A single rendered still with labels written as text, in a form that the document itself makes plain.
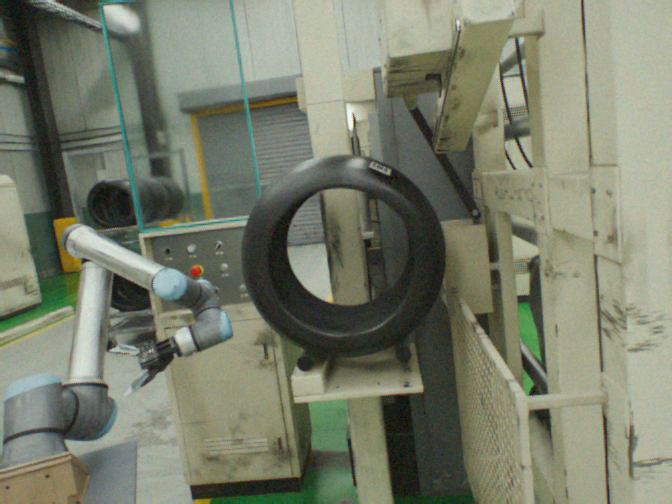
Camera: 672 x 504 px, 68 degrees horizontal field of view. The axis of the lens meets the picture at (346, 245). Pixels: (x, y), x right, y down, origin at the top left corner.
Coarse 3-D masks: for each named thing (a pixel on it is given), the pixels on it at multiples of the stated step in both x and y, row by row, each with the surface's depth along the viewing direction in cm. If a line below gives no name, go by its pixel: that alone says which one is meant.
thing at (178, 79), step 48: (144, 0) 202; (192, 0) 201; (144, 48) 205; (192, 48) 204; (144, 96) 208; (192, 96) 207; (240, 96) 206; (144, 144) 211; (192, 144) 210; (240, 144) 208; (144, 192) 214; (192, 192) 213; (240, 192) 212
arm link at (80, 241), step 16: (80, 224) 178; (64, 240) 172; (80, 240) 171; (96, 240) 169; (80, 256) 176; (96, 256) 166; (112, 256) 162; (128, 256) 161; (128, 272) 158; (144, 272) 155; (160, 272) 150; (176, 272) 149; (160, 288) 148; (176, 288) 147; (192, 288) 153; (192, 304) 156
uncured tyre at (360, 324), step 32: (320, 160) 134; (352, 160) 133; (288, 192) 132; (384, 192) 130; (416, 192) 133; (256, 224) 134; (288, 224) 162; (416, 224) 131; (256, 256) 135; (416, 256) 132; (256, 288) 137; (288, 288) 164; (416, 288) 134; (288, 320) 137; (320, 320) 164; (352, 320) 164; (384, 320) 137; (416, 320) 137; (320, 352) 141; (352, 352) 139
